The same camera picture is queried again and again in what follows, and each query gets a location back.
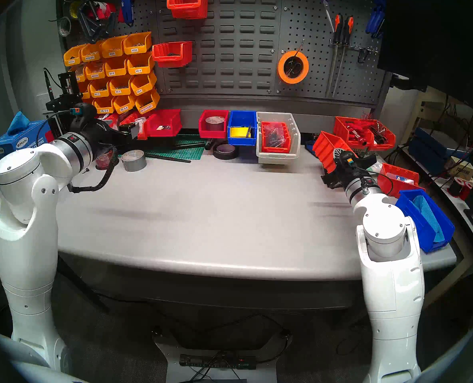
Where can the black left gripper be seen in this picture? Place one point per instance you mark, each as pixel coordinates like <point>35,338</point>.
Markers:
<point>100,135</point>

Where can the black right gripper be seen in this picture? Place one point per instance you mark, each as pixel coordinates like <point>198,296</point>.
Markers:
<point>350,172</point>

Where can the red bin with glue sticks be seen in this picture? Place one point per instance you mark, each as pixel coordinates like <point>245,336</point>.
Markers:
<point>324,147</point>

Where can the red plastic storage bin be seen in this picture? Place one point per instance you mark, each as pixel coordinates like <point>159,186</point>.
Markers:
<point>263,141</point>
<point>385,145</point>
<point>142,135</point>
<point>168,118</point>
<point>345,141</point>
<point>204,133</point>
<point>122,119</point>
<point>400,171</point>

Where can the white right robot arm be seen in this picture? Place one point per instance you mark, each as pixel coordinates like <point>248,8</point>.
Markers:
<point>392,274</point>

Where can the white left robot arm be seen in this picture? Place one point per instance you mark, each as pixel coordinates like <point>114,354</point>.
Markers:
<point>25,234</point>

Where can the red tool bundle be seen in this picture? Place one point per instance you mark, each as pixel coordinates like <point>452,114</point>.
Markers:
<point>359,127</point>

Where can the blue and red hand tool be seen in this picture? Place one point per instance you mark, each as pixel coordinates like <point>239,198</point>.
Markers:
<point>127,9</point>

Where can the yellow bin labelled M2.5-6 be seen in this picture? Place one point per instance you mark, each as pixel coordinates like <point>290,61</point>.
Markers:
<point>104,106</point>

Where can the yellow bin labelled M2.5-5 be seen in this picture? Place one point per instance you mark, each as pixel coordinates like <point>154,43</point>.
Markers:
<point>123,105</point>

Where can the clear bag of small parts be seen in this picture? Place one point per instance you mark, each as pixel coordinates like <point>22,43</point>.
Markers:
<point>140,125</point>

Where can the blue bar clamp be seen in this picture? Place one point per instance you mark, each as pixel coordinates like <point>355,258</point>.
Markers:
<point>310,147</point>

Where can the yellow bin labelled M3-8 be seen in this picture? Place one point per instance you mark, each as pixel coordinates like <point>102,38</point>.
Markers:
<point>119,87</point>

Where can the yellow bin labelled M3-12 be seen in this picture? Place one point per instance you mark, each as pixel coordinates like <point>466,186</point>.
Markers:
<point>98,89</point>

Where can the yellow bin labelled M4-0.7X6 HEX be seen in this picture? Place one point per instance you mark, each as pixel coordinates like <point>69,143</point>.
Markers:
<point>147,103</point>

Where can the yellow small parts bin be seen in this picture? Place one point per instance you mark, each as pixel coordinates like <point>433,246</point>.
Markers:
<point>71,57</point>
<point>85,91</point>
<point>79,73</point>

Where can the clear plastic bag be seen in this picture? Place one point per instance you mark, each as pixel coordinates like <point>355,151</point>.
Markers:
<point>376,167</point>

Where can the large beige plastic bin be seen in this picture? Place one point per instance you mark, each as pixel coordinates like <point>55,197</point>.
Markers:
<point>294,147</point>

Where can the yellow bin labelled M3-6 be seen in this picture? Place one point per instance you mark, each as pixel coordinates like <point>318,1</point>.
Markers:
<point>141,85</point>

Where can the yellow bin labelled M4-6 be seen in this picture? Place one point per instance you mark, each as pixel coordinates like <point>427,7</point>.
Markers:
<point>115,69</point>

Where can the yellow bin labelled M4X4X6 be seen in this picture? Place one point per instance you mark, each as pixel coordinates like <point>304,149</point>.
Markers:
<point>94,71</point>

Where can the black metal stand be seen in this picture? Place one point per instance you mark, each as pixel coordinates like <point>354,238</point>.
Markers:
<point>63,103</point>

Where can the yellow bin labelled M3-4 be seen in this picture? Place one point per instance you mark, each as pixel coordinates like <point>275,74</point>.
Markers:
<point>139,65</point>

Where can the clear bag of black screws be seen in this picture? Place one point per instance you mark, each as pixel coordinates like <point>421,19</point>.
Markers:
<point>275,137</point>

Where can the yellow bin labelled M3X8 BRD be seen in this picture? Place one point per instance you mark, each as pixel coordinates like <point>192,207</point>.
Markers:
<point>89,53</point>

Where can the long black rod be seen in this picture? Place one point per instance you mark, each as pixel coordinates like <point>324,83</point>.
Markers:
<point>172,159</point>

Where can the yellow bin labelled M3X6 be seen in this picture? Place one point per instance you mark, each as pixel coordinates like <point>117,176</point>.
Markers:
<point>141,46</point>

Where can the black bar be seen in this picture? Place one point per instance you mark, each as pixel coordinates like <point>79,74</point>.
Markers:
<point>188,145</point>

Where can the green cutting mat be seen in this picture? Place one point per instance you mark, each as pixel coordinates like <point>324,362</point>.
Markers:
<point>188,151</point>

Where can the black vise clamp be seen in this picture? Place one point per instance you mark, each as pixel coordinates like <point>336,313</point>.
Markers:
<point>91,31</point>

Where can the dark blue crate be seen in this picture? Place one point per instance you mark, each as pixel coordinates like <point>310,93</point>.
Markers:
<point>424,151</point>

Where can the blue cloth in box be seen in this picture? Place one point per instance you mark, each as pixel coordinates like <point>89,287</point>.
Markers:
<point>18,123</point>

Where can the black marker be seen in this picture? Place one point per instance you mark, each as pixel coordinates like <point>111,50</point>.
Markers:
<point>210,143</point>

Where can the yellow note pad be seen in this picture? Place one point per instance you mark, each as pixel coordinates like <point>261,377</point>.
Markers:
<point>237,132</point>

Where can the small metal scissors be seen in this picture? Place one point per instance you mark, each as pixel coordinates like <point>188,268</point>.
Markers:
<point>296,70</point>

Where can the blue cleaning cloths box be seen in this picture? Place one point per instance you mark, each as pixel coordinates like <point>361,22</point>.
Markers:
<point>9,143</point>

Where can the grey tape roll on peg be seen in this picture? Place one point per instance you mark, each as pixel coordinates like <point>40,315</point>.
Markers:
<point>60,27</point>

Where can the small blue plastic bin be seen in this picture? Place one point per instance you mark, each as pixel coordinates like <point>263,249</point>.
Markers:
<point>237,119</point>

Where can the blue cloth in bin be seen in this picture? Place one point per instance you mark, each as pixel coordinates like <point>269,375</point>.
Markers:
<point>430,216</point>

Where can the black tape roll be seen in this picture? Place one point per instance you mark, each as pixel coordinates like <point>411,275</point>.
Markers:
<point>216,153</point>

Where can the red and white tape roll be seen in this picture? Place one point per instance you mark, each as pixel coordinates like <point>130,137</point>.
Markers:
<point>105,9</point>

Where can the orange tape roll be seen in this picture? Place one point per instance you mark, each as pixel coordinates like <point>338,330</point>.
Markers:
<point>282,67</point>

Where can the black carabiner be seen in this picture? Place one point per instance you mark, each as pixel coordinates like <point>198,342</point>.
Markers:
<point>360,57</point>

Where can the yellow tape roll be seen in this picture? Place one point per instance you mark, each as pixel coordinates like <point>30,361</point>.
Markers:
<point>72,10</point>

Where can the large blue plastic bin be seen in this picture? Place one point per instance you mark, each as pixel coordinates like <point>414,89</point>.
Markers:
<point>432,242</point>

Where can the cardboard box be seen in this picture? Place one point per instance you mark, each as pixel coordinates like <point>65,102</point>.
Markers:
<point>460,168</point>

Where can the grey louvred pegboard panel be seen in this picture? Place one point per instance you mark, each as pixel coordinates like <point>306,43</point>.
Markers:
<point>236,47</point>

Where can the black monitor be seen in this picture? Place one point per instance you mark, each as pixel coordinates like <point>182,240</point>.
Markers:
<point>428,35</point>

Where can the black power strip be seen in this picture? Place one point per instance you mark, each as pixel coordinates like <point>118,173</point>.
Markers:
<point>208,362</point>

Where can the grey duct tape roll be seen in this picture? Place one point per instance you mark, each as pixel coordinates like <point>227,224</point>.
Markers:
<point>134,162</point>

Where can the white wall switch plate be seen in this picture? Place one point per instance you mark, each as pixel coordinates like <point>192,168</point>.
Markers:
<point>42,103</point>

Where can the orange-red wall bin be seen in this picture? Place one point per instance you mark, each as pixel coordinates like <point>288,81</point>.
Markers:
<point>187,12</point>
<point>171,61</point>

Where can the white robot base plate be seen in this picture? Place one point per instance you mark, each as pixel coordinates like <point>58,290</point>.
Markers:
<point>168,358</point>

